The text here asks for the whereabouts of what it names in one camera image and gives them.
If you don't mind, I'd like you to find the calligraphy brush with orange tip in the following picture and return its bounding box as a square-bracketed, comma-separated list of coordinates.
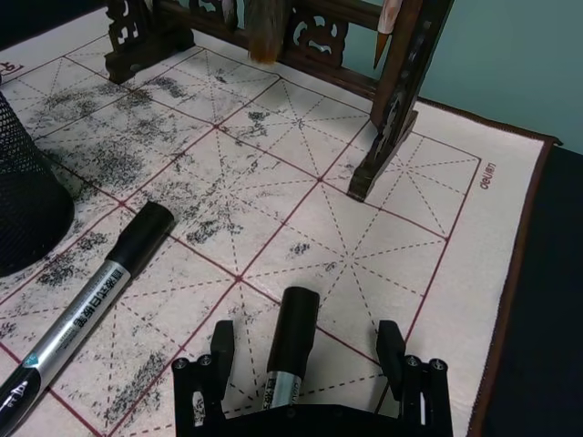
[373, 0, 407, 70]

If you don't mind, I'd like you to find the black mesh pen holder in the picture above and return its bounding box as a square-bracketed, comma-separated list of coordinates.
[0, 89, 76, 279]

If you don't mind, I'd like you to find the cream gridded calligraphy mat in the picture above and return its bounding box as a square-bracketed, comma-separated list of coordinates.
[0, 5, 567, 437]

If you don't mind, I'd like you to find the pale-haired calligraphy brush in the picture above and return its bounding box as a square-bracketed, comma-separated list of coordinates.
[221, 0, 241, 29]

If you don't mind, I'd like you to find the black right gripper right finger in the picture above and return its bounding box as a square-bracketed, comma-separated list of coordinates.
[376, 320, 451, 432]

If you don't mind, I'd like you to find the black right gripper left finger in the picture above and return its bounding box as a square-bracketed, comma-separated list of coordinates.
[171, 320, 236, 430]

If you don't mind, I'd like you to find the black and silver marker pen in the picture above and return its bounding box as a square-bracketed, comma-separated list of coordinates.
[0, 200, 177, 428]
[260, 286, 322, 412]

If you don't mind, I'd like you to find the dark carved wooden brush rack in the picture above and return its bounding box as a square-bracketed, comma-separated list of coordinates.
[103, 0, 451, 203]

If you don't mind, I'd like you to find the large brown-haired calligraphy brush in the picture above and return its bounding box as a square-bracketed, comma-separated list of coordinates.
[246, 0, 284, 65]

